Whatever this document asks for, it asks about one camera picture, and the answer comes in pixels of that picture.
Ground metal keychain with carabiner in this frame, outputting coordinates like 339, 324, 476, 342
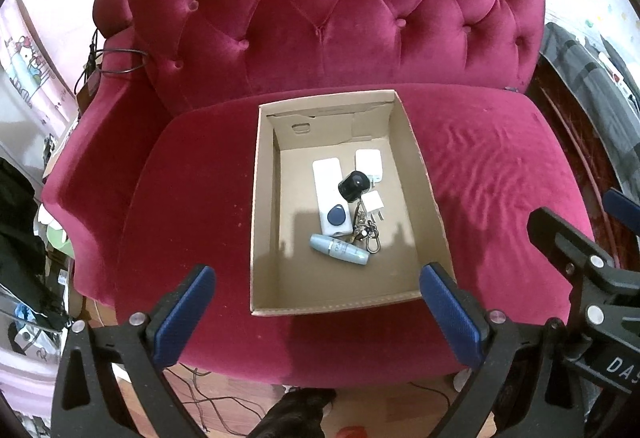
350, 198, 382, 253

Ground white power bank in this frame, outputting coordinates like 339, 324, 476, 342
312, 159, 353, 237

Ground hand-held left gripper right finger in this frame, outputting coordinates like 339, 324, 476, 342
420, 262, 586, 438

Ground grey cloth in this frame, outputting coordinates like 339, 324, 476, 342
542, 22, 640, 199

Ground cardboard box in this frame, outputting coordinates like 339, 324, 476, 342
249, 89, 457, 317

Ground black clothing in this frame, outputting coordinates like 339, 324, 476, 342
0, 158, 76, 319

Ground cartoon wall poster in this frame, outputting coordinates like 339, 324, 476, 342
0, 30, 56, 108

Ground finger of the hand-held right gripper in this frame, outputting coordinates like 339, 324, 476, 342
527, 207, 628, 299
602, 188, 640, 236

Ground pale blue cosmetic bottle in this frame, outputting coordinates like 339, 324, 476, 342
310, 234, 371, 267

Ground brown wooden board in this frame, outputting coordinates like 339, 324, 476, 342
75, 68, 106, 111

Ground dark cloth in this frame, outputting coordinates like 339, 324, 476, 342
250, 388, 337, 438

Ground large white plug charger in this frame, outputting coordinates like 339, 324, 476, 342
355, 149, 385, 185

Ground small white plug charger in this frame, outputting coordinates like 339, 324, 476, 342
361, 190, 387, 223

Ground black round gadget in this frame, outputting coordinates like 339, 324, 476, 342
337, 171, 372, 201

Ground black floor cables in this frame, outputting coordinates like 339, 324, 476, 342
165, 365, 281, 434

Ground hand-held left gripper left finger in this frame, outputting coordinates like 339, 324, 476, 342
50, 264, 217, 438

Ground black cable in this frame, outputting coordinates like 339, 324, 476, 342
75, 28, 151, 93

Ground red tufted velvet sofa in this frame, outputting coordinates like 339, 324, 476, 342
42, 0, 596, 386

